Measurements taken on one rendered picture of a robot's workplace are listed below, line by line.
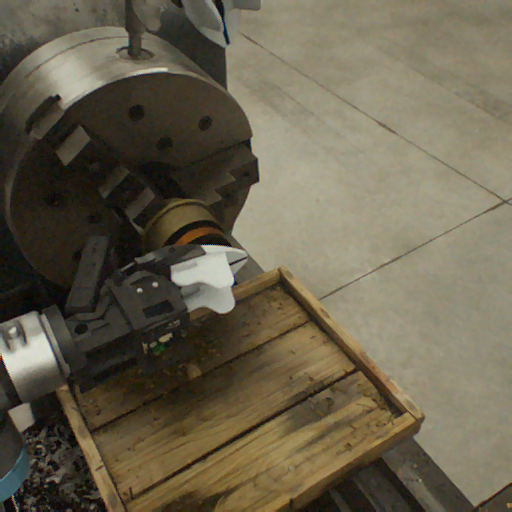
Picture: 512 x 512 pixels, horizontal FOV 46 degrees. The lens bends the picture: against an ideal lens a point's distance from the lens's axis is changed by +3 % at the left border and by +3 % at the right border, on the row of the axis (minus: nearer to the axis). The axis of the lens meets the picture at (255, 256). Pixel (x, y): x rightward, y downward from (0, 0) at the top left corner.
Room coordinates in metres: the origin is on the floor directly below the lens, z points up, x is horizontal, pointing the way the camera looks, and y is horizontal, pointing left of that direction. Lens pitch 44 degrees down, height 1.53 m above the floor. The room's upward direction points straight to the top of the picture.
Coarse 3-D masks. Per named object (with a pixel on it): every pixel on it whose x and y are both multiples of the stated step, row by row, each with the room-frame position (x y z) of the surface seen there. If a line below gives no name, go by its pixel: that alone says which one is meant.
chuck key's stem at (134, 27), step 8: (128, 0) 0.63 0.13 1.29; (144, 0) 0.63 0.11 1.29; (128, 8) 0.63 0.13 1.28; (128, 16) 0.63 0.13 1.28; (136, 16) 0.63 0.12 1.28; (128, 24) 0.63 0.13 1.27; (136, 24) 0.63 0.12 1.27; (128, 32) 0.63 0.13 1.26; (136, 32) 0.62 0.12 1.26; (144, 32) 0.63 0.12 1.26; (136, 40) 0.63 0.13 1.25; (136, 48) 0.63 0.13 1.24; (136, 56) 0.63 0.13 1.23
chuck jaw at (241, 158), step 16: (240, 144) 0.65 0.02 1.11; (208, 160) 0.62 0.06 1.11; (224, 160) 0.62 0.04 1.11; (240, 160) 0.61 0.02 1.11; (256, 160) 0.62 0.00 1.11; (176, 176) 0.59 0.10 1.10; (192, 176) 0.59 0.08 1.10; (208, 176) 0.59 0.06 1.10; (224, 176) 0.59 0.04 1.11; (240, 176) 0.61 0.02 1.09; (256, 176) 0.62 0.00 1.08; (176, 192) 0.59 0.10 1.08; (192, 192) 0.56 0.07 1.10; (208, 192) 0.56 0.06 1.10; (224, 192) 0.57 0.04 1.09; (224, 208) 0.57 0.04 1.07
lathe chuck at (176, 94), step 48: (96, 48) 0.64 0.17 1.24; (144, 48) 0.65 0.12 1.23; (48, 96) 0.57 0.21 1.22; (96, 96) 0.56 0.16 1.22; (144, 96) 0.59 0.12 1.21; (192, 96) 0.62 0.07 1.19; (0, 144) 0.56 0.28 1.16; (48, 144) 0.53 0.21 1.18; (144, 144) 0.58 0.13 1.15; (192, 144) 0.62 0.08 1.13; (0, 192) 0.53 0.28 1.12; (48, 192) 0.52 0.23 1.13; (96, 192) 0.55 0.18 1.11; (240, 192) 0.65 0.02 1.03; (48, 240) 0.51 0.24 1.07
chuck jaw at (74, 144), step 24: (48, 120) 0.55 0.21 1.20; (72, 120) 0.55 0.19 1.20; (72, 144) 0.52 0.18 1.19; (96, 144) 0.52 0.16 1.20; (72, 168) 0.50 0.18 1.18; (96, 168) 0.51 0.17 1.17; (120, 168) 0.52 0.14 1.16; (120, 192) 0.50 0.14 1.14; (144, 192) 0.51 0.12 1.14; (144, 216) 0.49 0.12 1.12
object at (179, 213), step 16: (176, 208) 0.51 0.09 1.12; (192, 208) 0.51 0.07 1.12; (208, 208) 0.53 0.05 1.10; (160, 224) 0.49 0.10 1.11; (176, 224) 0.48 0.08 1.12; (192, 224) 0.48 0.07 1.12; (208, 224) 0.49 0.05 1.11; (144, 240) 0.49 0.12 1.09; (160, 240) 0.47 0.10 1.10; (176, 240) 0.47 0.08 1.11; (192, 240) 0.46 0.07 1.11; (208, 240) 0.46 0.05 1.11; (224, 240) 0.47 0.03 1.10
